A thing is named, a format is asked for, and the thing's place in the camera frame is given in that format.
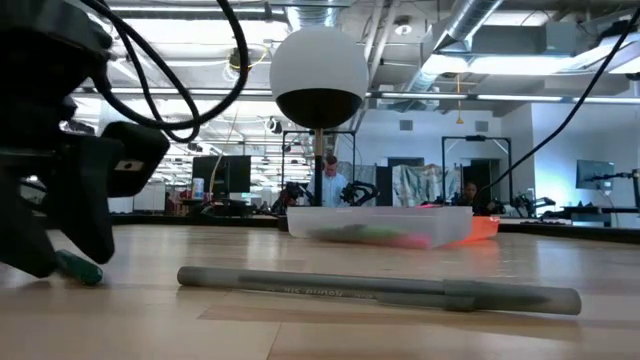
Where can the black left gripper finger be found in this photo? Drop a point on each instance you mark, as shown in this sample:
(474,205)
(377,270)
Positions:
(25,230)
(85,210)

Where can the dark green pen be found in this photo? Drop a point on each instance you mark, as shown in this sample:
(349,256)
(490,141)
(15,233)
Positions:
(82,270)

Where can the clear plastic supply box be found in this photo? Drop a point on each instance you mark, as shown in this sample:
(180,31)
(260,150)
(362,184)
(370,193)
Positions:
(350,215)

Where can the light green pen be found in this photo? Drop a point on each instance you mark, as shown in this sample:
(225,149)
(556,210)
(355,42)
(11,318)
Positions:
(360,233)

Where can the grey capped pen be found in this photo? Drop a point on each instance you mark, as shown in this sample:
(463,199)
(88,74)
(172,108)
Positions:
(350,290)

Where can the orange plastic box lid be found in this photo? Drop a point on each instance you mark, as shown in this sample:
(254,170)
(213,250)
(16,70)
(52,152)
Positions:
(482,227)

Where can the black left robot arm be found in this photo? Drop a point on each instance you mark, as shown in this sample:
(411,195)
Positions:
(40,20)

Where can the black background robot arm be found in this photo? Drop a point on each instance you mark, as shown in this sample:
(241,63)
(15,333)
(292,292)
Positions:
(290,195)
(530,202)
(615,176)
(360,192)

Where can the white canister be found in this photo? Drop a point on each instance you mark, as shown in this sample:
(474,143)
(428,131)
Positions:
(198,188)

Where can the black computer monitor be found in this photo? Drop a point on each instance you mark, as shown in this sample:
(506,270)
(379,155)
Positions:
(222,175)

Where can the person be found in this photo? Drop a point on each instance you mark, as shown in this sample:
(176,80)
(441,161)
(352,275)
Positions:
(470,195)
(330,185)

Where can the white globe table lamp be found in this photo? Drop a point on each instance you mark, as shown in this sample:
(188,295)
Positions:
(320,60)

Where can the grey crumpled cover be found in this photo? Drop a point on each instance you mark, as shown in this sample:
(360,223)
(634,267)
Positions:
(425,185)

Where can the yellow hanging cone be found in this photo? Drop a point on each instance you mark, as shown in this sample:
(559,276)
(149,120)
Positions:
(459,120)

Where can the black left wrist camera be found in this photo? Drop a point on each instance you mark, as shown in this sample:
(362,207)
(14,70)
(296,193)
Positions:
(140,155)

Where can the black frame stand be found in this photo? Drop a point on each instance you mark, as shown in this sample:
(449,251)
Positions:
(475,138)
(300,131)

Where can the silver ventilation duct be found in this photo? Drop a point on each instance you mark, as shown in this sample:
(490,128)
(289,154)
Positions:
(465,20)

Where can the wall mounted monitor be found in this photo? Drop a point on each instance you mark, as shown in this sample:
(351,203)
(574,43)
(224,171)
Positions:
(595,174)

